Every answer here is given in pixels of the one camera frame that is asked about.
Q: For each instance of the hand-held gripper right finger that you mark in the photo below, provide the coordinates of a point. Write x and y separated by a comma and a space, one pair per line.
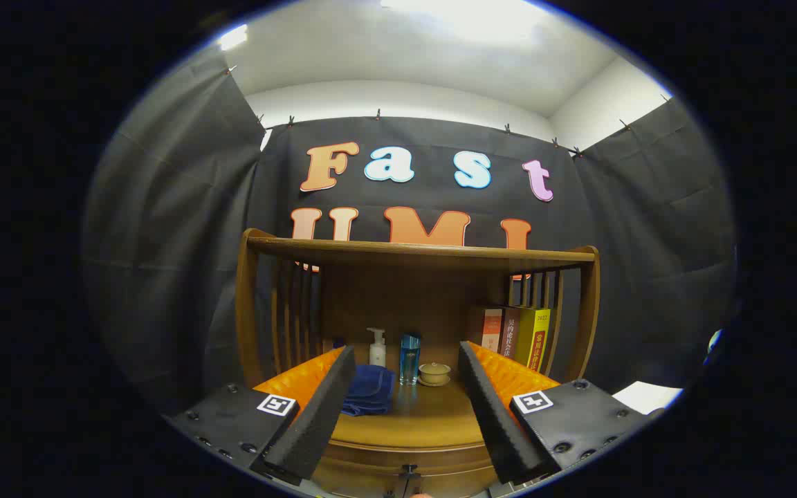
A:
492, 415

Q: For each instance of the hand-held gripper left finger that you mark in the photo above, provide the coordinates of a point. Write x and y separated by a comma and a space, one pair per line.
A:
322, 415

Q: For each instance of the wooden drawer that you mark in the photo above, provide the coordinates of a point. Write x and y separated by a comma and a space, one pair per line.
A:
371, 470

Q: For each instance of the black drawer knob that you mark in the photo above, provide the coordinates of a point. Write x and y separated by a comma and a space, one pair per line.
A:
409, 474

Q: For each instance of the wooden countertop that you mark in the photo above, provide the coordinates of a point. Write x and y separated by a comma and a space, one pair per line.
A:
426, 415

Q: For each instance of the wooden cabinet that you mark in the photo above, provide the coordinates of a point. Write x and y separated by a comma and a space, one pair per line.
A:
398, 290

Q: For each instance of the blue folded towel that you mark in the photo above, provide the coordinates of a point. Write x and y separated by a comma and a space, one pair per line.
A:
369, 391

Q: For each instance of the beige lidded teacup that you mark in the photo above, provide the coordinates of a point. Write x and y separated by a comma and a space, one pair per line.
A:
434, 373

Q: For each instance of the brown book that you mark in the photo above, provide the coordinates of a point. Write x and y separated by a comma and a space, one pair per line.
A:
510, 335

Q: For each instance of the white pump bottle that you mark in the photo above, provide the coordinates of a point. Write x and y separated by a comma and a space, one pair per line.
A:
377, 353

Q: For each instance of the beige book orange label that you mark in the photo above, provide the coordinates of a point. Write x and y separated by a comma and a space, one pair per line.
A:
492, 332

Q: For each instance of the yellow book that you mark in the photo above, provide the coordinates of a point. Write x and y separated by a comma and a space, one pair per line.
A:
533, 339

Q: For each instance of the blue glass bottle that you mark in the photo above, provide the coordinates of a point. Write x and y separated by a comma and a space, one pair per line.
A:
409, 356

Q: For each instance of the black backdrop cloth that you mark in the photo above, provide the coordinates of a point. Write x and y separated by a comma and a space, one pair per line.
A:
163, 242

